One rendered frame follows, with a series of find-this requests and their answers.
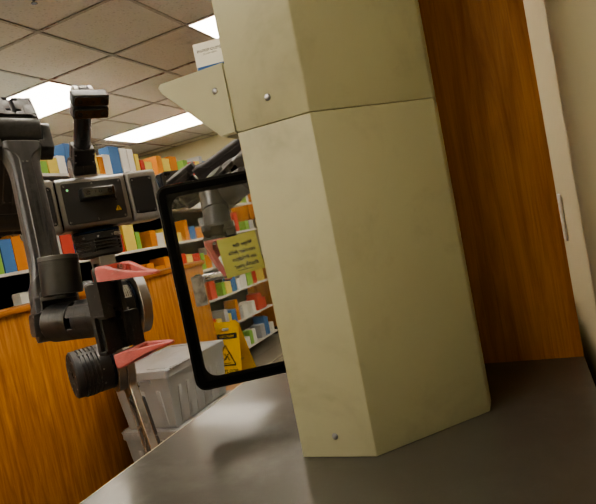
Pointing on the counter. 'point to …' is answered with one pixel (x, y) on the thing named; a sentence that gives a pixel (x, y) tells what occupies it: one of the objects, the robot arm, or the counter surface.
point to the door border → (187, 284)
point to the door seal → (184, 287)
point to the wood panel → (502, 178)
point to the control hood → (205, 98)
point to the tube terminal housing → (355, 219)
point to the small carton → (208, 54)
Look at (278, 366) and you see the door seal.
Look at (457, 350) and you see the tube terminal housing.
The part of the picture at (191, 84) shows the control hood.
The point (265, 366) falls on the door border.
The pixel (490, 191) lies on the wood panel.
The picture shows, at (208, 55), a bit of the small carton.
